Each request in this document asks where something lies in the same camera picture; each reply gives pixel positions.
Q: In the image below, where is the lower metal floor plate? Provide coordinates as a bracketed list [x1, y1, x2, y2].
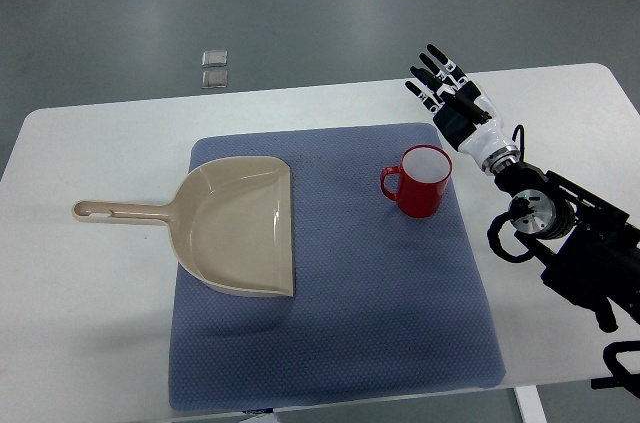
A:
[201, 69, 228, 89]

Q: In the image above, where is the beige plastic dustpan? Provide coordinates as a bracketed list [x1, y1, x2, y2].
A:
[72, 156, 295, 297]

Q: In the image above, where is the red cup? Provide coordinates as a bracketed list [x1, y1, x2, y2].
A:
[380, 144, 452, 218]

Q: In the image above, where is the metal floor plate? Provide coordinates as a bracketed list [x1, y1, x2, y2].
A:
[201, 49, 228, 68]
[201, 69, 228, 89]

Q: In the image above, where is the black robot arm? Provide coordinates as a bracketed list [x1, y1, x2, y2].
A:
[487, 145, 639, 333]

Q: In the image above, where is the upper metal floor plate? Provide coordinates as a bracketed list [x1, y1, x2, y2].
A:
[201, 49, 228, 68]

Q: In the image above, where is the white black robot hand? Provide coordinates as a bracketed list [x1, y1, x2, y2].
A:
[405, 44, 521, 175]

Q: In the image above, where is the white table leg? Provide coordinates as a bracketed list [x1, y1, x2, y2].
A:
[514, 385, 547, 423]

